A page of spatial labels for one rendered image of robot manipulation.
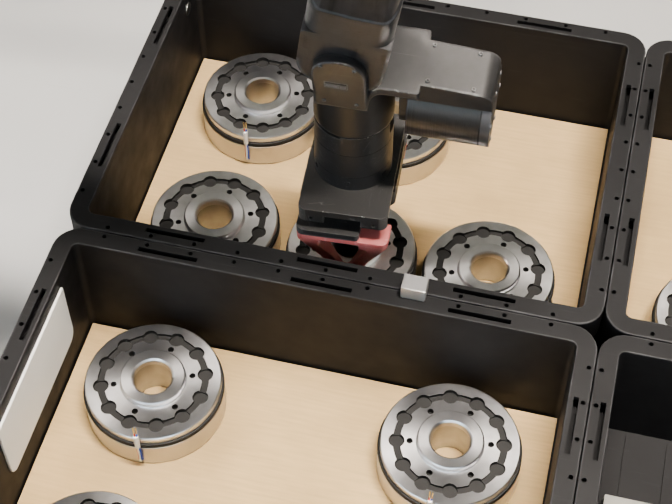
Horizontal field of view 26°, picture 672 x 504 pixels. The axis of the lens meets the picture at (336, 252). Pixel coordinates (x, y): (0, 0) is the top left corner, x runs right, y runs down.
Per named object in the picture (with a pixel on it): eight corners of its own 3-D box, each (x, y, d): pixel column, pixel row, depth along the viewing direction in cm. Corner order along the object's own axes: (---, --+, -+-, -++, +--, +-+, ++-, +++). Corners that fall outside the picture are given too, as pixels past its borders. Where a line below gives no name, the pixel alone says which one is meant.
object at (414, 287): (399, 297, 103) (400, 287, 102) (403, 282, 104) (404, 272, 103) (424, 302, 103) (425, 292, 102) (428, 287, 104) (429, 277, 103)
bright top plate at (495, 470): (361, 486, 102) (361, 482, 102) (402, 372, 108) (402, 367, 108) (500, 527, 101) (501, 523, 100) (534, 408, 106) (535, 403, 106)
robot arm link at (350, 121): (322, 14, 99) (303, 73, 96) (421, 28, 99) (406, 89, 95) (323, 84, 105) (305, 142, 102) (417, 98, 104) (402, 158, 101)
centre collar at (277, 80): (227, 110, 124) (226, 105, 123) (242, 70, 127) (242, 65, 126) (283, 120, 123) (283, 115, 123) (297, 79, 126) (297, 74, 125)
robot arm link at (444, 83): (336, -55, 94) (308, 59, 90) (513, -30, 92) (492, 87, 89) (344, 44, 105) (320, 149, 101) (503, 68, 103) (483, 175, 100)
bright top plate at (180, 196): (141, 266, 114) (140, 261, 114) (164, 169, 120) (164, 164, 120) (268, 278, 114) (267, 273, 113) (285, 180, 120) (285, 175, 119)
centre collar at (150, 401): (113, 405, 106) (112, 400, 106) (128, 349, 109) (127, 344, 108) (179, 413, 106) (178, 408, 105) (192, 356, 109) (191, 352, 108)
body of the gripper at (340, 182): (406, 131, 111) (409, 62, 105) (386, 236, 105) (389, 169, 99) (321, 120, 111) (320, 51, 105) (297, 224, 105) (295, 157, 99)
